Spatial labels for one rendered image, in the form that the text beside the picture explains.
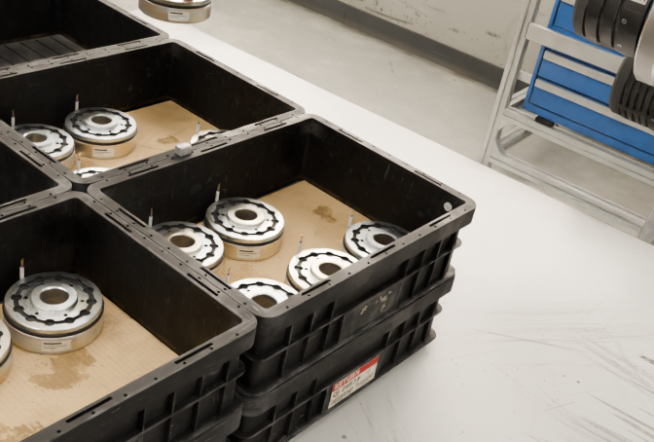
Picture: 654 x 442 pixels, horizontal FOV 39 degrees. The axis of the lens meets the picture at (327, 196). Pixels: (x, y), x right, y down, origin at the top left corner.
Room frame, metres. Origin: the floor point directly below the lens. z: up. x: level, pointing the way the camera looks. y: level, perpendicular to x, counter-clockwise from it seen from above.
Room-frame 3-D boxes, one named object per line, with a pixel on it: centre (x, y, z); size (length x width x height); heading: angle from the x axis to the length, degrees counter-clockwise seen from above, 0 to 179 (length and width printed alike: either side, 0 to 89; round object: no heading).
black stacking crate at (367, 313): (0.96, 0.04, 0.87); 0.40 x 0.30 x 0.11; 145
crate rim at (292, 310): (0.96, 0.04, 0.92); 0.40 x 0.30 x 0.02; 145
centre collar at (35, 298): (0.76, 0.26, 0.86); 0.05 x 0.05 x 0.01
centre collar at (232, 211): (1.00, 0.10, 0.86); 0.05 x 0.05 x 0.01
